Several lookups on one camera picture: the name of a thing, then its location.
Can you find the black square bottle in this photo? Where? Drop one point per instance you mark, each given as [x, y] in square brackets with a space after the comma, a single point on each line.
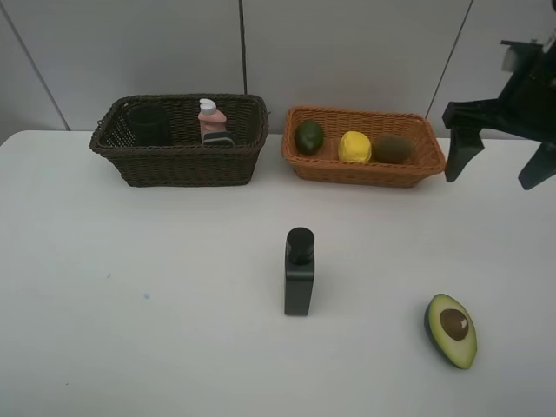
[299, 272]

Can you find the yellow lemon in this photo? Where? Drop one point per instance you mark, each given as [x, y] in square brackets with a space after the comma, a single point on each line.
[354, 146]

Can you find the orange wicker basket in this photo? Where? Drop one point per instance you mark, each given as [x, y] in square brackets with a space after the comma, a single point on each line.
[324, 166]

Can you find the pink bottle white cap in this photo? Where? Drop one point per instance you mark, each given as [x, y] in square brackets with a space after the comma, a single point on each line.
[211, 119]

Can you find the halved avocado with pit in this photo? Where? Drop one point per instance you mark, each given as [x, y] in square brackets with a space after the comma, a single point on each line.
[450, 329]

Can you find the grey translucent plastic cup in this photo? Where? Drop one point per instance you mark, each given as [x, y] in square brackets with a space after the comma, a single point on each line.
[149, 123]

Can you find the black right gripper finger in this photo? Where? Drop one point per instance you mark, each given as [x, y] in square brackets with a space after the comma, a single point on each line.
[465, 144]
[540, 167]

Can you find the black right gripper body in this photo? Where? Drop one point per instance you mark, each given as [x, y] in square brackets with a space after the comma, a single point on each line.
[526, 105]

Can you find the dark brown wicker basket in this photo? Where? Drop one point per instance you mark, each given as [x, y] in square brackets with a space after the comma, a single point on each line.
[180, 159]

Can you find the dark green lime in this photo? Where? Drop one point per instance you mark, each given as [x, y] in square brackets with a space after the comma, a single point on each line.
[309, 137]

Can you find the brown kiwi fruit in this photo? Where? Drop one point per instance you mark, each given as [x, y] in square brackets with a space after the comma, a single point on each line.
[392, 149]

